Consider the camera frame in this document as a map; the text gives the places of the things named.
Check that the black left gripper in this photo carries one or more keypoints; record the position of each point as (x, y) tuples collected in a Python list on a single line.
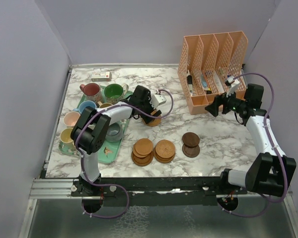
[(147, 100)]

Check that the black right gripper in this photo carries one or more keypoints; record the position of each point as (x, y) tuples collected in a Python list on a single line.
[(219, 100)]

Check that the woven rattan coaster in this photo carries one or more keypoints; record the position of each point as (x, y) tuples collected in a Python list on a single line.
[(154, 122), (164, 151)]

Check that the light brown wooden coaster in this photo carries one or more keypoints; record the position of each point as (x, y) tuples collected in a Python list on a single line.
[(143, 146)]

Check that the dark walnut coaster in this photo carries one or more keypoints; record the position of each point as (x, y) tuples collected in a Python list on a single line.
[(191, 152), (190, 139)]

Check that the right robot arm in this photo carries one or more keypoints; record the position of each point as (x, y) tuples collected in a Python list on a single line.
[(272, 170)]

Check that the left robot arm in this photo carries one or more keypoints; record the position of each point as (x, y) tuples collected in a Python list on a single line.
[(91, 128)]

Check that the brown ringed wooden coaster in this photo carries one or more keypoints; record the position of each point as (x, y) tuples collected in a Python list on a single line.
[(142, 161)]

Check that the white printed packet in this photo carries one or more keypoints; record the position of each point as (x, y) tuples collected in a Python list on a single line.
[(218, 83)]

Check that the white blue packet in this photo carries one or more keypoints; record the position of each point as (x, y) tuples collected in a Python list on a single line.
[(204, 82)]

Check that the black grey marker pen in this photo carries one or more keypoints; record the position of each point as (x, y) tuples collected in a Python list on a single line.
[(190, 82)]

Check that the grey mug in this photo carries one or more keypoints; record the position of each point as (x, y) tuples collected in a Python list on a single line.
[(114, 133)]

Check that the green floral mug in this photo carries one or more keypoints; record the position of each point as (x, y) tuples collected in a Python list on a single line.
[(115, 92)]

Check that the peach plastic file organizer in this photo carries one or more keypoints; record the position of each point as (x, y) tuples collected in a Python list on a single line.
[(206, 62)]

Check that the tan mug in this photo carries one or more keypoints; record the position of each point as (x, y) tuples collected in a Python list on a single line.
[(103, 105)]

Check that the green serving tray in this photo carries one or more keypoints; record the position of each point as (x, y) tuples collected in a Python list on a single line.
[(107, 151)]

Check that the small white red box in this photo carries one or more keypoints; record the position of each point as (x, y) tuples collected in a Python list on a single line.
[(102, 76)]

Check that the red floral mug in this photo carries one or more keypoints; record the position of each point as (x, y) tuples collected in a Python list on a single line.
[(92, 92)]

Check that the blue mug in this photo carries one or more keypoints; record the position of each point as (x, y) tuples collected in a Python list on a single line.
[(84, 105)]

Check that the pink mug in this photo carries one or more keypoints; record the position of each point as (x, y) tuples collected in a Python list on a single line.
[(71, 118)]

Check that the yellow mug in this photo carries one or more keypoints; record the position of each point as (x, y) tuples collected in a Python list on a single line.
[(65, 137)]

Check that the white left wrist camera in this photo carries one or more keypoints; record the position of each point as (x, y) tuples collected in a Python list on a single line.
[(157, 100)]

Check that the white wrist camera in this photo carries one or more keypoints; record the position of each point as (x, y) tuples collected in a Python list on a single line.
[(157, 100), (232, 85)]

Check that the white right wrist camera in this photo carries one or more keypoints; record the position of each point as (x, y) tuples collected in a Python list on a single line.
[(232, 85)]

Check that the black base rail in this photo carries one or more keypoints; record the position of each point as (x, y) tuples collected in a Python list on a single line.
[(158, 191)]

